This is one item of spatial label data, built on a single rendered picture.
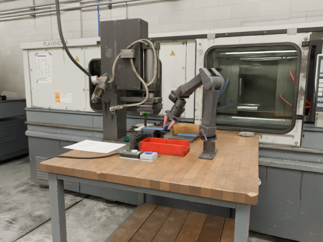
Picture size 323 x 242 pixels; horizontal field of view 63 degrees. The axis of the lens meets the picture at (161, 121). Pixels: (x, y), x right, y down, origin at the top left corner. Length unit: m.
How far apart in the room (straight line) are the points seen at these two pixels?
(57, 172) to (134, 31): 0.90
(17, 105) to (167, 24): 2.74
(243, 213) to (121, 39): 1.18
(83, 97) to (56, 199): 1.52
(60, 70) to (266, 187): 2.23
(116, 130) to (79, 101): 1.15
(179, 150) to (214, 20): 3.27
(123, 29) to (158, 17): 3.07
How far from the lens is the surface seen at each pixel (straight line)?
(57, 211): 1.44
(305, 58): 2.06
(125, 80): 1.65
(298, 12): 4.25
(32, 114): 3.25
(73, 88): 2.84
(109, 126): 1.74
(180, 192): 1.05
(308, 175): 2.20
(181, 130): 1.85
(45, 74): 3.09
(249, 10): 4.34
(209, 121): 1.37
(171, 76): 2.26
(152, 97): 1.63
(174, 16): 4.62
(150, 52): 1.61
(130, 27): 1.66
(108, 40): 1.72
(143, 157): 1.29
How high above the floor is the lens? 1.30
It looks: 9 degrees down
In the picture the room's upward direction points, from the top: straight up
